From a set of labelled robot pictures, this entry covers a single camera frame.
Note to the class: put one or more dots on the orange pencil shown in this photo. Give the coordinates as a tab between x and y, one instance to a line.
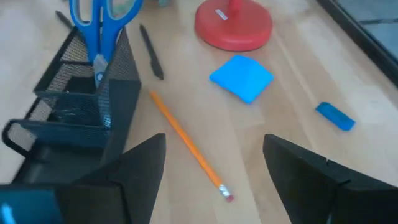
186	140

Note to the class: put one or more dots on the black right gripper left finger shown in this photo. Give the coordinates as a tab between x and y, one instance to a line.
93	202

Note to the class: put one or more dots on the blue sticky note pad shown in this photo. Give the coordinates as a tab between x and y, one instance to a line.
242	77

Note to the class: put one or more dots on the red desk lamp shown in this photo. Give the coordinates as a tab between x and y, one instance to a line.
242	31

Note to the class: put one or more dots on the black aluminium table frame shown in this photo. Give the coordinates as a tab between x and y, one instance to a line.
357	32

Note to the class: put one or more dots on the blue eraser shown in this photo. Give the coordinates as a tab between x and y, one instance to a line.
335	116

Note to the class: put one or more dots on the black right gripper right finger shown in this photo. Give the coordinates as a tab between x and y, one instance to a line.
326	193

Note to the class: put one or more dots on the black mesh desk organizer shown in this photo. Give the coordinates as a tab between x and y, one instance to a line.
121	93

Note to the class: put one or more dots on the black pen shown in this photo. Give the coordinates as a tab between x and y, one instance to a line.
63	19
152	53

